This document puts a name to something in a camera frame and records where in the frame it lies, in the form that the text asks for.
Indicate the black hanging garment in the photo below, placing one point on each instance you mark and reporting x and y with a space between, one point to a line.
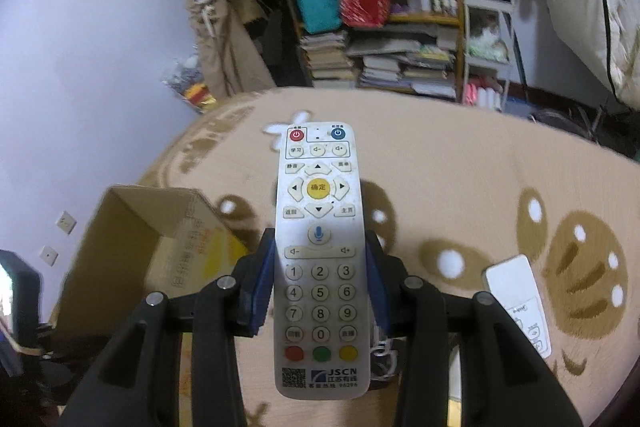
277 32

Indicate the black metal frame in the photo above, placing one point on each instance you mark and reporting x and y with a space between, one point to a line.
575 122

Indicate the pink white bottles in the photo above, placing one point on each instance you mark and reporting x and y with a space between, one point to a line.
482 96

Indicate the metal key bunch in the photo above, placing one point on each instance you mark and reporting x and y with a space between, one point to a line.
385 357

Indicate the khaki hanging coat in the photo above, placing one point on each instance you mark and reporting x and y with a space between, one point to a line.
230 52

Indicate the neat stack of books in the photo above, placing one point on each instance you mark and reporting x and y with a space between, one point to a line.
327 59

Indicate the long white remote control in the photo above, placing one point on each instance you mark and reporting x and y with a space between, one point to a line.
320 217

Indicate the pale green tissue packs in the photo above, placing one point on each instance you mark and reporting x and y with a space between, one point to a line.
487 44

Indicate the white wall socket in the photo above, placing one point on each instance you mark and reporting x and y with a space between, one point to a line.
49 255
65 222

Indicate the bag of plush toys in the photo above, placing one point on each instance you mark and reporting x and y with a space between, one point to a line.
192 89

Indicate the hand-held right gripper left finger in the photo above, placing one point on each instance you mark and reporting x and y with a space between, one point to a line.
262 287

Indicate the cardboard box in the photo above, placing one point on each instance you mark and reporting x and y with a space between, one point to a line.
125 267

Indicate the white hanging duvet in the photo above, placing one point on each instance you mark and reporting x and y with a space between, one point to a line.
590 7

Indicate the messy pile of magazines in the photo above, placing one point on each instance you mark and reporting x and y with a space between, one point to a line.
405 67

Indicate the short white remote control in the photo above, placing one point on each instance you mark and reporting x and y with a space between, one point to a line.
515 292

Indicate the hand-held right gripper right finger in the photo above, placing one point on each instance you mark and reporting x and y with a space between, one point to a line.
376 287

